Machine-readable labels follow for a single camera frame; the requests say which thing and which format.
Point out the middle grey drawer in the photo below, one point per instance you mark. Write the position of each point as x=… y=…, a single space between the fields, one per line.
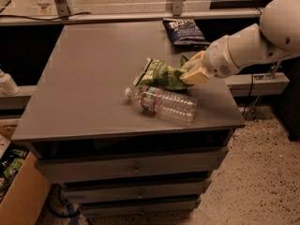
x=137 y=191

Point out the white pipe at left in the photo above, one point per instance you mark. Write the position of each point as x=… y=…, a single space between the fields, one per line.
x=8 y=84

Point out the grey metal frame rail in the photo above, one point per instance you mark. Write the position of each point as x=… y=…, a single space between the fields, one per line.
x=18 y=12

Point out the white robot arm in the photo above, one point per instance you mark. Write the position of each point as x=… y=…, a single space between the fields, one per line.
x=274 y=38

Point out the clear plastic water bottle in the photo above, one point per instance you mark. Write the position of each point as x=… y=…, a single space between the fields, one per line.
x=153 y=100

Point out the green jalapeno chip bag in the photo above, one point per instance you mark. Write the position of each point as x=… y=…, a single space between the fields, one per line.
x=159 y=73

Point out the top grey drawer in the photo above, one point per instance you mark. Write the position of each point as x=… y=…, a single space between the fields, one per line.
x=81 y=169

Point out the cardboard box with items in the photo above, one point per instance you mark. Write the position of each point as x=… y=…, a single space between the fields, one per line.
x=26 y=196

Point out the grey drawer cabinet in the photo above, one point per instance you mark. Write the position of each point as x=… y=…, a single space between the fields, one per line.
x=79 y=109

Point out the grey drawer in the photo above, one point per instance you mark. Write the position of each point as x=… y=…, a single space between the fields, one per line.
x=81 y=169
x=137 y=191
x=112 y=209

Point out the bottom grey drawer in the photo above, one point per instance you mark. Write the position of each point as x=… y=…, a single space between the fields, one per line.
x=112 y=209

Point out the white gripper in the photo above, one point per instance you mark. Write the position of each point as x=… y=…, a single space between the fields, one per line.
x=216 y=59

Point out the dark blue chip bag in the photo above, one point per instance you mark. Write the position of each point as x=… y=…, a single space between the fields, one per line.
x=184 y=32

